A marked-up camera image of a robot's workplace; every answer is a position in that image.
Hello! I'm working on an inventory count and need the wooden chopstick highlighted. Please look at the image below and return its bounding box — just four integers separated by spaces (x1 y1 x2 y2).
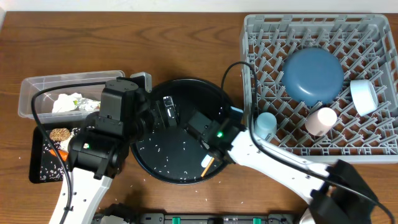
200 157 215 177

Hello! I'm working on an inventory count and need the light blue cup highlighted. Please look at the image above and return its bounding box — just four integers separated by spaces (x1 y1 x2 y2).
254 112 277 141

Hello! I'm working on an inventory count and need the foil wrapper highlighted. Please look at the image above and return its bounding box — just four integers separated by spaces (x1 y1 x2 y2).
75 98 101 111

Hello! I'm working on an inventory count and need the white tissue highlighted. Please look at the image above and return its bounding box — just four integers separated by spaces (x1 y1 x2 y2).
52 93 82 113

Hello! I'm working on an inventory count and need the brown walnut shell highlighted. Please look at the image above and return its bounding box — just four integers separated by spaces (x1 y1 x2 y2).
49 128 71 141

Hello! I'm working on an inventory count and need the orange carrot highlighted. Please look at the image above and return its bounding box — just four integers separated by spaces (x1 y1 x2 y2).
49 149 68 162

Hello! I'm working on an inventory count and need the pink cup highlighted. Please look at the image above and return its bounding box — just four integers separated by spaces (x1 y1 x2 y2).
305 108 338 136

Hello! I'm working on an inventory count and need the dark blue plate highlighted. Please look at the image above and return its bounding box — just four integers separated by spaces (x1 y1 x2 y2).
281 48 344 106

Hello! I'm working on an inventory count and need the light blue bowl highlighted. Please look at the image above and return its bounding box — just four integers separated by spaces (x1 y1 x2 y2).
349 80 378 116

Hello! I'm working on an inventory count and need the white plastic knife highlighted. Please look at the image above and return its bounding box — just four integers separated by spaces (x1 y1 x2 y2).
201 155 212 168

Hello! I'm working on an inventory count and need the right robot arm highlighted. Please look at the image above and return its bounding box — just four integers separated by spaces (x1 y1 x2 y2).
185 111 378 224

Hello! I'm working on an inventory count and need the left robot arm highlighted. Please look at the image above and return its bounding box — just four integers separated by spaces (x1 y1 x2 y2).
50 78 177 223

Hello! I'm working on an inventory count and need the grey dishwasher rack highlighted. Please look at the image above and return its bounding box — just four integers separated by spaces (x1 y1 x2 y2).
240 14 397 164

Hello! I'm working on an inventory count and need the round black tray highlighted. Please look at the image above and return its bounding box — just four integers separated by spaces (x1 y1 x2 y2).
131 78 233 185

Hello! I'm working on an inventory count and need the clear plastic bin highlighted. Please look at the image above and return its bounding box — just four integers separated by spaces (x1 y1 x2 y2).
18 70 125 123

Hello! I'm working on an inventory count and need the black rectangular tray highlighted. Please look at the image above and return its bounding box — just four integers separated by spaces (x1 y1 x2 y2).
29 120 84 184

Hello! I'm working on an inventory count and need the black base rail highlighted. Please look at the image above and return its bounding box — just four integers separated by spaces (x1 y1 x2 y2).
92 213 295 224

